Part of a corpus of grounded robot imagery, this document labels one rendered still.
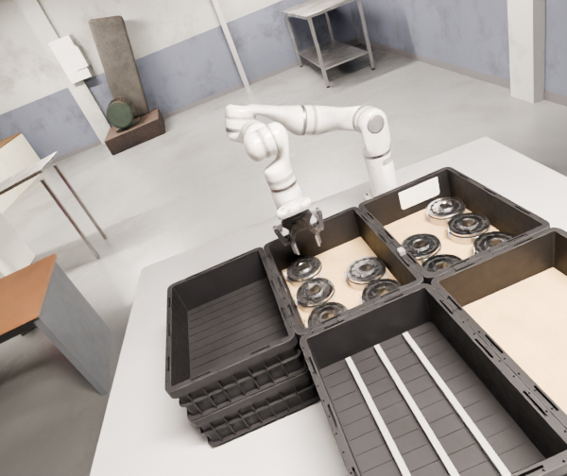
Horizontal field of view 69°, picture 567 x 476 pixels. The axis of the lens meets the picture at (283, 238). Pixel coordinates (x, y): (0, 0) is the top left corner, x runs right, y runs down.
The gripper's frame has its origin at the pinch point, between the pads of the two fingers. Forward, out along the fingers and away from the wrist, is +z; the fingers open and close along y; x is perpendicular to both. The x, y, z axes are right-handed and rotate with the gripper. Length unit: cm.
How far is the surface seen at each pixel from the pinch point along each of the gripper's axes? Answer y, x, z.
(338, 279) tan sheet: -4.3, 7.0, 9.8
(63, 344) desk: 128, -81, 51
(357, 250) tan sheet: -13.2, -1.5, 9.9
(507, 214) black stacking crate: -47, 18, 4
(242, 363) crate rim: 23.6, 31.4, 0.1
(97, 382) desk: 128, -81, 82
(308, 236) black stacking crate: -1.8, -7.5, 2.5
